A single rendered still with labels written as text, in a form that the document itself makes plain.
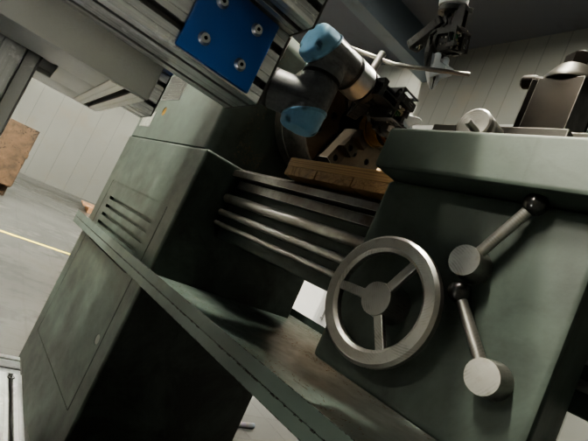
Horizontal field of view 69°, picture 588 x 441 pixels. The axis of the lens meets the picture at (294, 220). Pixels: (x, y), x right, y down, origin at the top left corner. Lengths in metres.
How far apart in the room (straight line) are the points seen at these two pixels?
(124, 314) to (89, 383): 0.18
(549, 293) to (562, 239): 0.06
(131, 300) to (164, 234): 0.17
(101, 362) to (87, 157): 9.81
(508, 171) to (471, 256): 0.10
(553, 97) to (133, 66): 0.59
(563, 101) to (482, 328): 0.39
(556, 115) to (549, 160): 0.26
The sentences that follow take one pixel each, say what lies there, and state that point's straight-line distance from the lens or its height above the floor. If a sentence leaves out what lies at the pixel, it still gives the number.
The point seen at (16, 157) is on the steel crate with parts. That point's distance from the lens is 5.80.
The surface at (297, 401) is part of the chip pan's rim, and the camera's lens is 0.56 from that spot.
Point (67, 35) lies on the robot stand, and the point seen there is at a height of 0.82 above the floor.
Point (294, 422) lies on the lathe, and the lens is 0.56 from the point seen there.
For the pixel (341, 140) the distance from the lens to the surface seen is 1.07.
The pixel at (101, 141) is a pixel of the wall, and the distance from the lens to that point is 10.87.
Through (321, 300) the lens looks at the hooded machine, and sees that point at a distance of 3.96.
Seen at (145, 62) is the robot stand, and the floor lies 0.84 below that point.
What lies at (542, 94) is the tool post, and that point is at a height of 1.09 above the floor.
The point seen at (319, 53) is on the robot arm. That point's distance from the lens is 0.82.
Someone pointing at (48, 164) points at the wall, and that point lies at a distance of 10.77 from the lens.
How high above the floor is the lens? 0.70
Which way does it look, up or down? 5 degrees up
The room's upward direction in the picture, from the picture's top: 25 degrees clockwise
